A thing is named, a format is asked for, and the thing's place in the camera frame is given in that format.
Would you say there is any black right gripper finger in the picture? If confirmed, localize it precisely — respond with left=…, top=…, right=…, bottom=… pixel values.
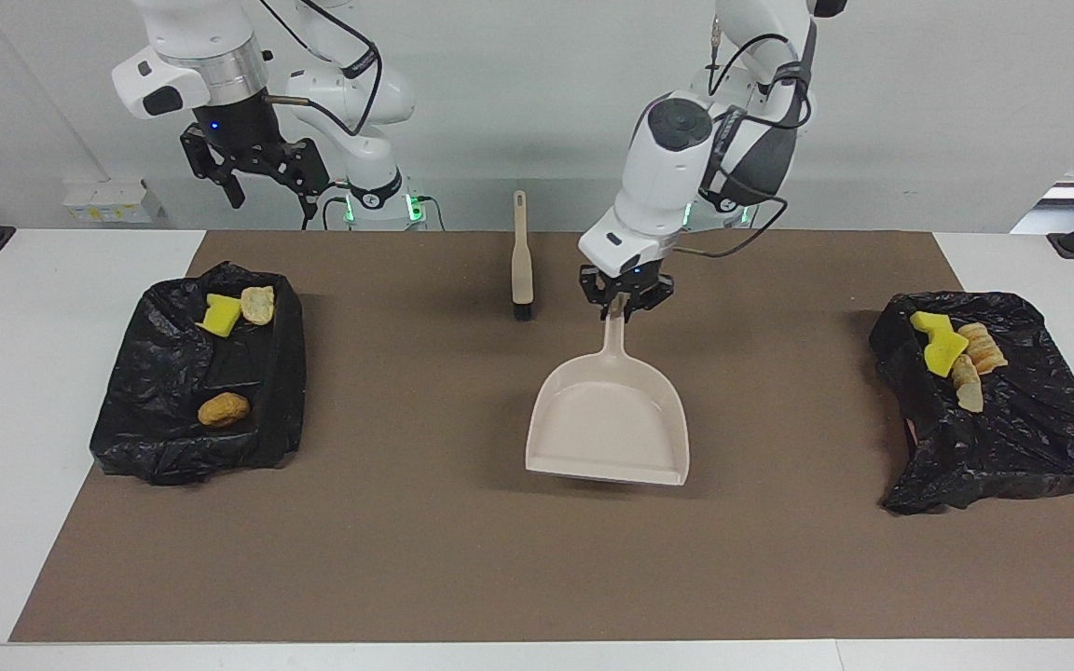
left=179, top=125, right=248, bottom=212
left=263, top=138, right=332, bottom=199

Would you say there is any brown table mat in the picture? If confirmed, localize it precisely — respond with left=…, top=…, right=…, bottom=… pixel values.
left=8, top=230, right=1074, bottom=644

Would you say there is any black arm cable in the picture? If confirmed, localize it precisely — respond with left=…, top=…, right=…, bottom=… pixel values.
left=257, top=0, right=381, bottom=137
left=677, top=28, right=815, bottom=260

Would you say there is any white power strip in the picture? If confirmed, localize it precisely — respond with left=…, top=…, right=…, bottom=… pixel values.
left=62, top=179, right=166, bottom=226

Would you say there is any beige plastic dustpan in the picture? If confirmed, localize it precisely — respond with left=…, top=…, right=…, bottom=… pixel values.
left=524, top=294, right=691, bottom=487

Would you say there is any brown bread roll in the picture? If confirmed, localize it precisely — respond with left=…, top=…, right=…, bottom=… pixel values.
left=197, top=391, right=252, bottom=430

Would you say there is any beige hand brush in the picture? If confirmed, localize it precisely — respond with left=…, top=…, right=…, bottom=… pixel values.
left=510, top=190, right=536, bottom=322

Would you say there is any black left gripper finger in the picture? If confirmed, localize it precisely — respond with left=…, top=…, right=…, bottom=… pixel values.
left=634, top=276, right=679, bottom=314
left=578, top=276, right=618, bottom=314

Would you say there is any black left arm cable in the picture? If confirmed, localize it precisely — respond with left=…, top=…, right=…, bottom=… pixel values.
left=677, top=28, right=815, bottom=260

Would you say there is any black bag lined bin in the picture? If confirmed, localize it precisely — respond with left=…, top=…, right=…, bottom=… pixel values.
left=870, top=291, right=1074, bottom=515
left=89, top=261, right=307, bottom=486

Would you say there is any pale bread chunk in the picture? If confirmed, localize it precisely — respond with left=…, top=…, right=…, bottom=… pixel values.
left=240, top=284, right=276, bottom=327
left=951, top=354, right=986, bottom=414

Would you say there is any orange croissant piece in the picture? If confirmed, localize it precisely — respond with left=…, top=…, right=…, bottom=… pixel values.
left=957, top=322, right=1010, bottom=377

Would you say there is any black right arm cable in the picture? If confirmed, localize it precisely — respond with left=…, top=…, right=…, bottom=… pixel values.
left=257, top=0, right=381, bottom=137

